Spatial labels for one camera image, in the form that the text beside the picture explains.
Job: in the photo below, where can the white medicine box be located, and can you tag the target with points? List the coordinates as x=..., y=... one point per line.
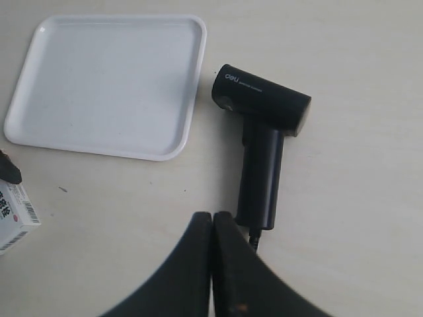
x=18, y=215

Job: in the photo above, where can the white plastic tray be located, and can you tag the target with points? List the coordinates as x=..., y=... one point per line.
x=116, y=85

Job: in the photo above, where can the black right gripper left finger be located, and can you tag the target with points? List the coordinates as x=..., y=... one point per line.
x=181, y=285

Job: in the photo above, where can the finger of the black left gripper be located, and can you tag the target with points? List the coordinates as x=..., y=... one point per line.
x=9, y=172

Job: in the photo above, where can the black handheld barcode scanner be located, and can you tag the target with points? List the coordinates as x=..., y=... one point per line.
x=270, y=113

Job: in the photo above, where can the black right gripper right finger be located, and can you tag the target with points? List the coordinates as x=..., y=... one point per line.
x=243, y=285

